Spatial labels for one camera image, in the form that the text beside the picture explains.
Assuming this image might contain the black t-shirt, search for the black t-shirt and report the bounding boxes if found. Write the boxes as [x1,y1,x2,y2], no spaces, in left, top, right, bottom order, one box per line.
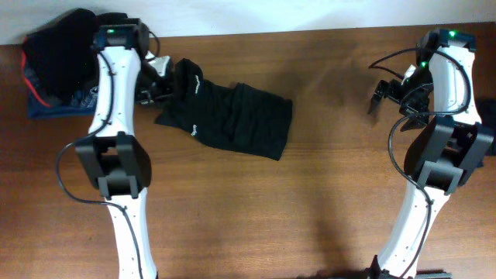
[155,58,293,160]

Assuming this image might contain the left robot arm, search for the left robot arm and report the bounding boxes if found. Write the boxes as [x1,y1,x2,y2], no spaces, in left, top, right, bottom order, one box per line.
[74,18,173,279]

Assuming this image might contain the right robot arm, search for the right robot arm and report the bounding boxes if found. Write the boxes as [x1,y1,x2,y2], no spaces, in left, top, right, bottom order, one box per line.
[363,29,494,278]

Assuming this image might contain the crumpled dark navy garment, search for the crumpled dark navy garment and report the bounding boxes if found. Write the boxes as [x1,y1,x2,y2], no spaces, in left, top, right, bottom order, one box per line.
[476,98,496,157]

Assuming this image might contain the folded black garment on pile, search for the folded black garment on pile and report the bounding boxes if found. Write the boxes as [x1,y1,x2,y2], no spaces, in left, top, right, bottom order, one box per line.
[22,8,131,102]

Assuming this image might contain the folded blue jeans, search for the folded blue jeans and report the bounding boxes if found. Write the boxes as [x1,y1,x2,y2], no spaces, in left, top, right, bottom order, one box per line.
[27,86,98,119]

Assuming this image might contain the grey garment with pink trim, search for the grey garment with pink trim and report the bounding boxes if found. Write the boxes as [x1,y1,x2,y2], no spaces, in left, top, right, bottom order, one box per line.
[21,50,62,109]

